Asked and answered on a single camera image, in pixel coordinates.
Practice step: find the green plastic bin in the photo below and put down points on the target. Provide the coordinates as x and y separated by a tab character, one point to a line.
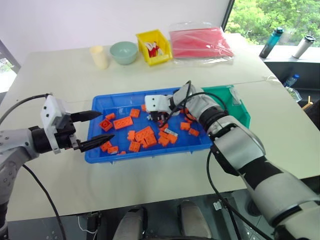
240	110

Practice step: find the wooden stand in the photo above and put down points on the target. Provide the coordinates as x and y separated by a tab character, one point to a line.
308	103

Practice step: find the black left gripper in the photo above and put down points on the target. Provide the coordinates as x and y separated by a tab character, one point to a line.
65	131

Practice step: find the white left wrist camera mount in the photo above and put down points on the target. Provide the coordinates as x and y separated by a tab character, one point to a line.
51	110

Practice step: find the orange long toy brick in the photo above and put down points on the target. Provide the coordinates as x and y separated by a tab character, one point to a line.
123	123

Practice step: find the teal and black water bottle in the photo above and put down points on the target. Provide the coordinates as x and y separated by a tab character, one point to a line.
268	45

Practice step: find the blue plastic bin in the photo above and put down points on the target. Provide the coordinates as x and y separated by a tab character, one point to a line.
150	156

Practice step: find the white tumbler with black lid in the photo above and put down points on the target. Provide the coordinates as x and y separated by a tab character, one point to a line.
302	47

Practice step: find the clear bottle with blue cap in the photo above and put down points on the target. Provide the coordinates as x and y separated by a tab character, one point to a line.
292	80

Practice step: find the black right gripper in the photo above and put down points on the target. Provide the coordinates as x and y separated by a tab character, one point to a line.
160	115

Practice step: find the cream plastic cup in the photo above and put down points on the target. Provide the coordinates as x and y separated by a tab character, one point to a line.
99	58

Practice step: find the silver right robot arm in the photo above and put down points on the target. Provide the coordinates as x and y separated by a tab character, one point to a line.
250	150

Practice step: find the orange large toy brick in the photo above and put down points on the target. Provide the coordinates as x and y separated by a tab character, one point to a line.
144	133

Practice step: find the yellow plastic bin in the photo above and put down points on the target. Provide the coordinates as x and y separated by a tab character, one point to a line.
157	60

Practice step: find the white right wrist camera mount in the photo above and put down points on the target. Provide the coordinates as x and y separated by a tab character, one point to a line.
156	102

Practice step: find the silver battery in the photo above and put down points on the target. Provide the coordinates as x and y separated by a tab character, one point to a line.
171	132

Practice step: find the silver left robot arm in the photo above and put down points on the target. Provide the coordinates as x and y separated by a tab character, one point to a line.
15	142

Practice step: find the red sheets in clear bag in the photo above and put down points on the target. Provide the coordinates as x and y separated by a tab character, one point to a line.
200	42

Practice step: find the black side counter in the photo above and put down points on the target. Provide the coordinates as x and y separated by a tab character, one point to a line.
295	67

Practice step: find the silver metal bracket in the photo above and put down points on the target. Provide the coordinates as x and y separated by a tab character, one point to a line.
218	205

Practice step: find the orange square toy brick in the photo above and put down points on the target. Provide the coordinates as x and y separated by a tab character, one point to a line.
106	124

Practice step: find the grey rounded shape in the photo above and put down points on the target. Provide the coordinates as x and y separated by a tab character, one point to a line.
193	220
131	222

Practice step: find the red and white small parts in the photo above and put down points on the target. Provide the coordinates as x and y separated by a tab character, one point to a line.
154	50

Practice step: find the pale green bowl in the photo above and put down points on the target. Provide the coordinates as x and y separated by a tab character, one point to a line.
123	53

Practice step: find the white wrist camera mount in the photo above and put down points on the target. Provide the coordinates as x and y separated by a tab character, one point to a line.
51	110
156	102

